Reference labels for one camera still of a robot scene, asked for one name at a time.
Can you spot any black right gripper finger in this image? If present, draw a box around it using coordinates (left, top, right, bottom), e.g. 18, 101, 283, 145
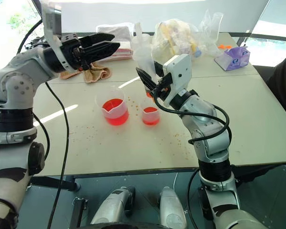
135, 67, 158, 93
153, 61, 165, 78

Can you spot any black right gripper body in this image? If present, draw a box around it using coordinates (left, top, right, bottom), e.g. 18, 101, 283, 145
152, 73, 174, 101

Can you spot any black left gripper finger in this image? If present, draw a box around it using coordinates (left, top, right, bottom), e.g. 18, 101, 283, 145
82, 42, 121, 64
79, 32, 116, 48

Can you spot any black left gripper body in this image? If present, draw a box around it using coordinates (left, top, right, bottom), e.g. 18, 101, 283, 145
60, 34, 89, 72

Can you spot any small beaker with red liquid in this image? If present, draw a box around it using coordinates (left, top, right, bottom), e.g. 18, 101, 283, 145
140, 96, 160, 126

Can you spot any large beaker with red liquid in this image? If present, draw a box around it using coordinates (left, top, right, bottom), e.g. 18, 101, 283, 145
94, 86, 130, 128

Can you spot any pink flat package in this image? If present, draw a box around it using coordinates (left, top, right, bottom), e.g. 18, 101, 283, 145
111, 42, 134, 62

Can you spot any orange beige towel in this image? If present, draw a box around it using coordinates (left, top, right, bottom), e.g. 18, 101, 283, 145
59, 62, 112, 84

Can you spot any plastic bag with yellow items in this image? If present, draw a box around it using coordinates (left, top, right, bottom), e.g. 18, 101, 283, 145
151, 20, 203, 63

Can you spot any clear crumpled plastic bag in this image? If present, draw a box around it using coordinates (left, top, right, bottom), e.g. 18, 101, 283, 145
197, 9, 225, 57

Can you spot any purple tissue pack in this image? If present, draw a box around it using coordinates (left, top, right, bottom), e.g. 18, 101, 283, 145
214, 46, 251, 72

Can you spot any silver robot leg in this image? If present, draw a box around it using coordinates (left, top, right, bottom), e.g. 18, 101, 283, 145
158, 186, 188, 229
90, 185, 136, 225

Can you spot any dark rounded robot part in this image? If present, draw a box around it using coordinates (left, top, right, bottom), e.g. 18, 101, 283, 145
80, 221, 166, 229

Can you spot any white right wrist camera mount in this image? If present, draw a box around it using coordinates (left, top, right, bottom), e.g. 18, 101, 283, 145
162, 53, 193, 107

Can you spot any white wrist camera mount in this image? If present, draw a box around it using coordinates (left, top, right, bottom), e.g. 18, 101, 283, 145
41, 0, 76, 73
162, 53, 193, 107

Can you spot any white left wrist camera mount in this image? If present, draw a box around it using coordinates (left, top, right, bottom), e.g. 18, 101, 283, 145
41, 0, 76, 73

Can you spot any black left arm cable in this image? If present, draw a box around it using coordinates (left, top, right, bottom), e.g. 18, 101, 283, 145
16, 19, 70, 229

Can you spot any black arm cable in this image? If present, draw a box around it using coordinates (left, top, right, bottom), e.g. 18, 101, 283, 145
153, 88, 233, 146
16, 19, 70, 229

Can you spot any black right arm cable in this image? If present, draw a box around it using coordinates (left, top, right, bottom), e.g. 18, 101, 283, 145
153, 88, 233, 146

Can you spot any thin white cable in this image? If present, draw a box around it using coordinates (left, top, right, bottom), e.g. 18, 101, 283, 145
172, 172, 180, 192

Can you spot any black hanging cable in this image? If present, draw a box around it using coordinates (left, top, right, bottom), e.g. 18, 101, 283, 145
186, 168, 201, 229

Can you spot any black table frame bar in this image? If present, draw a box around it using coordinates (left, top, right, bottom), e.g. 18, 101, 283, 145
30, 176, 81, 191

